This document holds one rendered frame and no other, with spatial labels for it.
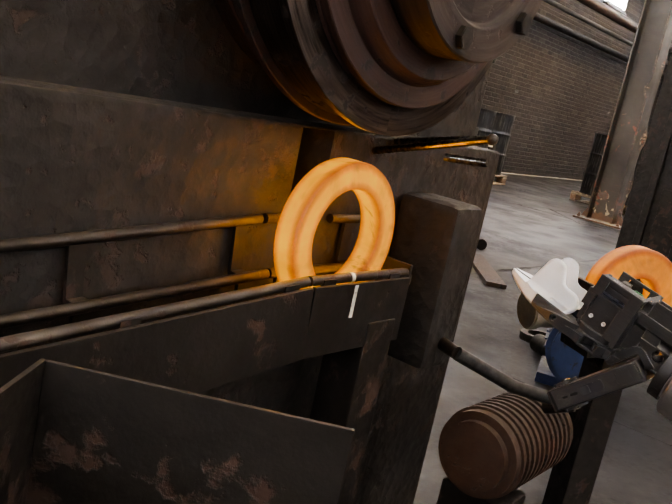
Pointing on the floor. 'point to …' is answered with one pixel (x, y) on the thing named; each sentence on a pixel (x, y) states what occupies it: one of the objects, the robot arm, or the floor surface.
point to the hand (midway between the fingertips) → (519, 281)
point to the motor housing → (499, 449)
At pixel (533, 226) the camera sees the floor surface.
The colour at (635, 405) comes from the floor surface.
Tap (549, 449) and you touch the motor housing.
